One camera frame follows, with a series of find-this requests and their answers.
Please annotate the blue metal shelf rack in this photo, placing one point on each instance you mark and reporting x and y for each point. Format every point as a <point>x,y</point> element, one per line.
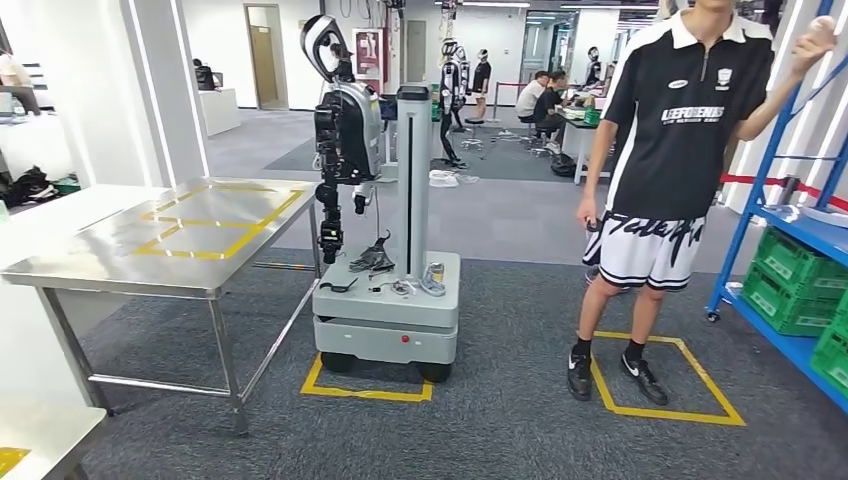
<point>815,238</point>

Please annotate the white cloth pile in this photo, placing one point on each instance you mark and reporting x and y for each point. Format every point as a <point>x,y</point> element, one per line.
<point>444,179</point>

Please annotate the wheeled grey robot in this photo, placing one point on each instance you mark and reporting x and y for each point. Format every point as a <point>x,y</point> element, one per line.
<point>384,311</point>

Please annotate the black stool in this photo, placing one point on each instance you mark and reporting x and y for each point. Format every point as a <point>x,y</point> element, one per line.
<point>474,122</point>

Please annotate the black bag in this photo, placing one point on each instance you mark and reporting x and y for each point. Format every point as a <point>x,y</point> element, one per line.
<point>30,185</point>
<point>563,166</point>

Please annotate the yellow floor tape square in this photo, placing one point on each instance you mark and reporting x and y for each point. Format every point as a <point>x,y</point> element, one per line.
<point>364,394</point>

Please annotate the person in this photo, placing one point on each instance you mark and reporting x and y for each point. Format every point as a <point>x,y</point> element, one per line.
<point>550,109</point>
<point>682,146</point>
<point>482,76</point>
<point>530,99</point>
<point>13,69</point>
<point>204,76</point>

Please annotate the red display board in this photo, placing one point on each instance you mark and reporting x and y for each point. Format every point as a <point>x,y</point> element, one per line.
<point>368,53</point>

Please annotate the green plastic crate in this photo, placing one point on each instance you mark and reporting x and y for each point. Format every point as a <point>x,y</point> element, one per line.
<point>591,116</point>
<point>831,358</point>
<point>795,258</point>
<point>782,305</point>

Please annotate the brown door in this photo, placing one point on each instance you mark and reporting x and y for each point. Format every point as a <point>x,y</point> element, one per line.
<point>265,66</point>

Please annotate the white counter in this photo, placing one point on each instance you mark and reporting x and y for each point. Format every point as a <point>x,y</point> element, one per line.
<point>218,112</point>

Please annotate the green box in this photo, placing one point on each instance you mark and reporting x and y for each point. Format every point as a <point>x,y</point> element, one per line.
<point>66,187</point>

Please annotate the yellow tape grid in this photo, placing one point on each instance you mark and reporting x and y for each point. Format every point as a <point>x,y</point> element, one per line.
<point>12,460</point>

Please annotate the black stanchion post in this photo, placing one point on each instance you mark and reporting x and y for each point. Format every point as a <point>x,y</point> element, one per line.
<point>788,191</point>

